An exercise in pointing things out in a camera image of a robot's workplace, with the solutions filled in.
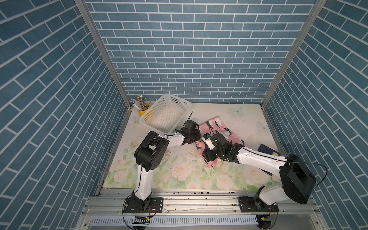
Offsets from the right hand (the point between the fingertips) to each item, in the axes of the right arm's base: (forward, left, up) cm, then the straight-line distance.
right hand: (207, 151), depth 87 cm
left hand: (+13, +2, -3) cm, 13 cm away
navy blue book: (+8, -40, -7) cm, 42 cm away
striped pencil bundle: (+30, +48, +6) cm, 57 cm away
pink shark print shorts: (+23, -5, -4) cm, 24 cm away
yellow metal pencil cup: (+26, +49, +3) cm, 55 cm away
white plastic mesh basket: (+33, +33, -6) cm, 47 cm away
